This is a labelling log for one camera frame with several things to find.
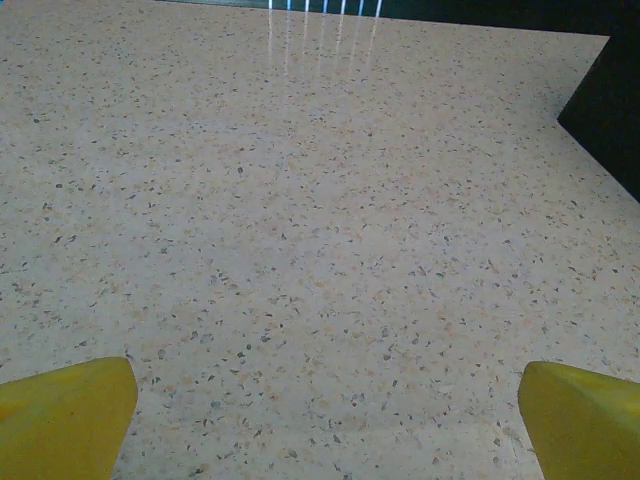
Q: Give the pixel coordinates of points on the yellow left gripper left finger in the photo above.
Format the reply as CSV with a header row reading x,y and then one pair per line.
x,y
60,420

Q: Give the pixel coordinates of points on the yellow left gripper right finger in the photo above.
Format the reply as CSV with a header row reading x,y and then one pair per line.
x,y
585,425

